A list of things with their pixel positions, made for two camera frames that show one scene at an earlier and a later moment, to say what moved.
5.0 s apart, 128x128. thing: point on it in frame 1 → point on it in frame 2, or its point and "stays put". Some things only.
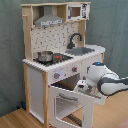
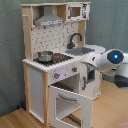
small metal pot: (45, 56) stays put
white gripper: (81, 85) → (95, 59)
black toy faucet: (71, 45) stays put
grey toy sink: (79, 51) stays put
